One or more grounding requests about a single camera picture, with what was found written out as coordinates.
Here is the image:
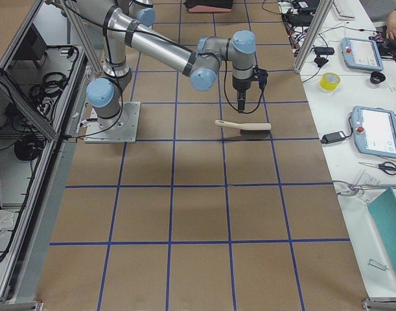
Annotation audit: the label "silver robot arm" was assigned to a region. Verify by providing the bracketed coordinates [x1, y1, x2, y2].
[76, 1, 265, 113]

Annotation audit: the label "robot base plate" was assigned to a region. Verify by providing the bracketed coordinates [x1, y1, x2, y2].
[83, 102, 141, 143]

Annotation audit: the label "upper blue teach pendant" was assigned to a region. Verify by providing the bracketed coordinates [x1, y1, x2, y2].
[340, 37, 384, 71]

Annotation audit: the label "black handled scissors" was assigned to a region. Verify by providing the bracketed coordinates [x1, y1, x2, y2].
[359, 161, 396, 176]

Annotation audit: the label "person's hand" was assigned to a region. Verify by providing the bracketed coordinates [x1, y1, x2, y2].
[386, 19, 396, 40]

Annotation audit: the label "wooden hand brush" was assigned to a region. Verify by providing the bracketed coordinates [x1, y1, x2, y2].
[215, 120, 272, 135]

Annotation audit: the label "blue teach pendant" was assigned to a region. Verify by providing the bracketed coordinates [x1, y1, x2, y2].
[351, 106, 396, 159]
[340, 37, 384, 71]

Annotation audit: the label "yellow tape roll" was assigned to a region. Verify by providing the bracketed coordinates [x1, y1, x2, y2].
[320, 72, 341, 91]

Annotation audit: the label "black power adapter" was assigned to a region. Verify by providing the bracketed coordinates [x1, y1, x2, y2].
[320, 131, 347, 144]

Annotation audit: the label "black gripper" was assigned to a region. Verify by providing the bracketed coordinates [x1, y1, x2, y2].
[232, 77, 252, 112]

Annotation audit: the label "teal box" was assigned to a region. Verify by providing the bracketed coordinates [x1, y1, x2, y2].
[368, 188, 396, 276]

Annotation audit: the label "aluminium frame post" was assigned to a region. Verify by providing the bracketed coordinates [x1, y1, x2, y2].
[294, 0, 333, 74]

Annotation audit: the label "lower blue teach pendant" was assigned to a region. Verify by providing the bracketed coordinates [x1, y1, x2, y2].
[351, 106, 396, 159]

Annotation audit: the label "small black bowl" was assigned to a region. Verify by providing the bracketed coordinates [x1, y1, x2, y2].
[369, 71, 386, 85]

